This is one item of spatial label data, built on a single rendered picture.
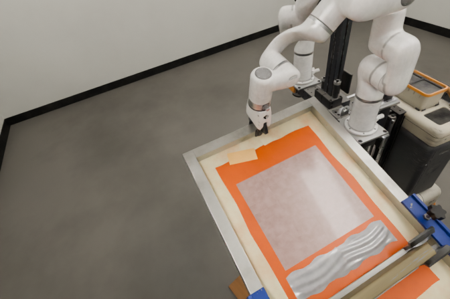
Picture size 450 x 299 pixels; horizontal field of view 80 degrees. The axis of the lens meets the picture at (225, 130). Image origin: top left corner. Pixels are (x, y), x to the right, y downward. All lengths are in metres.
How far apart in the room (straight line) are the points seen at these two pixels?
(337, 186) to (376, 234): 0.18
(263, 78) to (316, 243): 0.52
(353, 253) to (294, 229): 0.18
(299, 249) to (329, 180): 0.26
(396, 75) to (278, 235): 0.61
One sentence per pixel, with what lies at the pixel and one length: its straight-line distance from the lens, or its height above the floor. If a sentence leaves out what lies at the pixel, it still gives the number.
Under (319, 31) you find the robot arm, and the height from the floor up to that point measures 1.62.
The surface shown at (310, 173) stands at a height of 1.17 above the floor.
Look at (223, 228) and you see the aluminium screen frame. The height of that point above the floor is 1.19.
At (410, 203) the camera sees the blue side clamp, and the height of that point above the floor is 1.15.
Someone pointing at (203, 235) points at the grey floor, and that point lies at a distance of 2.23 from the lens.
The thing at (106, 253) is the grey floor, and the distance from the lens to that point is 2.45.
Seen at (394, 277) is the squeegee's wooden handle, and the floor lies 1.18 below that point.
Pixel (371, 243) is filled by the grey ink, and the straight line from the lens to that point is 0.98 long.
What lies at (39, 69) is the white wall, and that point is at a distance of 4.14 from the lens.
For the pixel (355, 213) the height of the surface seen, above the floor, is 1.12.
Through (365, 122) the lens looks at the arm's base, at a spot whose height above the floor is 1.20.
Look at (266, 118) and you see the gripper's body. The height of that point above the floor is 1.35.
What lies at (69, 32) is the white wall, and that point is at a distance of 3.96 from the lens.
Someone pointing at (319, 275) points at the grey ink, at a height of 1.10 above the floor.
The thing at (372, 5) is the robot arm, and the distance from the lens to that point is 0.82.
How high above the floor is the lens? 1.95
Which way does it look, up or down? 42 degrees down
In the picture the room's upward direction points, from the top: 10 degrees counter-clockwise
